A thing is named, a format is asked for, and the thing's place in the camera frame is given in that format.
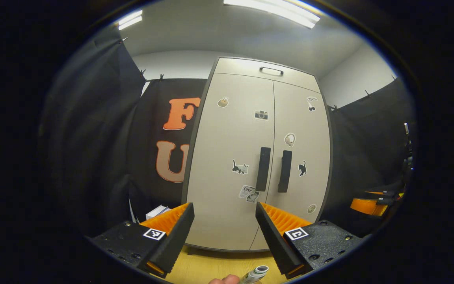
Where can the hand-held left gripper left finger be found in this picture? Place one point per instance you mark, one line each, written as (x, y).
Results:
(173, 236)

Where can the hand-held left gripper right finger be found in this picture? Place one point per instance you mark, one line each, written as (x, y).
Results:
(276, 236)

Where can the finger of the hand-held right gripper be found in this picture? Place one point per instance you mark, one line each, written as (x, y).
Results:
(369, 206)

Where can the white bottle with green cap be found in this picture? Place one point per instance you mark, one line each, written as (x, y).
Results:
(255, 274)

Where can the white cabinet door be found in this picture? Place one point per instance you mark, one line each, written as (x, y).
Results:
(302, 126)
(227, 138)

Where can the grey white cabinet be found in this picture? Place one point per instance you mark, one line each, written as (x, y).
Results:
(190, 146)

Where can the white grey cardboard box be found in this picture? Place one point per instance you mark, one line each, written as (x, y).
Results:
(157, 212)

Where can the black backdrop cloth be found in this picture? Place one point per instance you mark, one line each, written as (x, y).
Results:
(365, 150)
(93, 138)

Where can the long ceiling light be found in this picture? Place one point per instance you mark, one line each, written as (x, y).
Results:
(274, 12)

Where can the small ceiling light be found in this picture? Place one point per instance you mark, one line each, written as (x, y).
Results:
(129, 19)

